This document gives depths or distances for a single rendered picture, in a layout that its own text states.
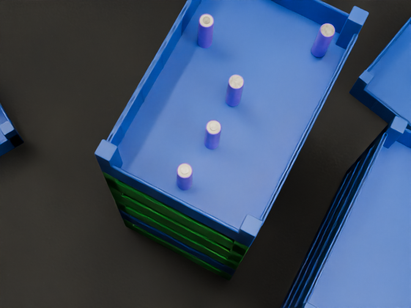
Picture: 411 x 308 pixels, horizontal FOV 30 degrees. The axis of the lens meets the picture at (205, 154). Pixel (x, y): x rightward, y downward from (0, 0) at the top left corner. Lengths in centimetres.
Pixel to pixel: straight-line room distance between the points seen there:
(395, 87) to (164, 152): 61
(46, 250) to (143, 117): 46
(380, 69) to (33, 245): 69
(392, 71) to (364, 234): 43
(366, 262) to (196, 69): 36
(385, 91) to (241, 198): 57
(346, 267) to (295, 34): 33
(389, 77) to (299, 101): 50
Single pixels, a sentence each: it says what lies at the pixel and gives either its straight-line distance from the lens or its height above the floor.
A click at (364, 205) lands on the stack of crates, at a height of 24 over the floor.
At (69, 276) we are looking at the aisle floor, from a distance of 132.
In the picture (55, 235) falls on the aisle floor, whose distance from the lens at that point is 133.
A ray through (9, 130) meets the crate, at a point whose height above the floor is 8.
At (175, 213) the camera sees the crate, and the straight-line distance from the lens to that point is 94.
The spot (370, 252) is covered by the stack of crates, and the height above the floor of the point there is 24.
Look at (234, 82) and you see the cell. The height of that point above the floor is 47.
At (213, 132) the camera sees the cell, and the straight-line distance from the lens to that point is 87.
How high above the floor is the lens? 130
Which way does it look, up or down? 75 degrees down
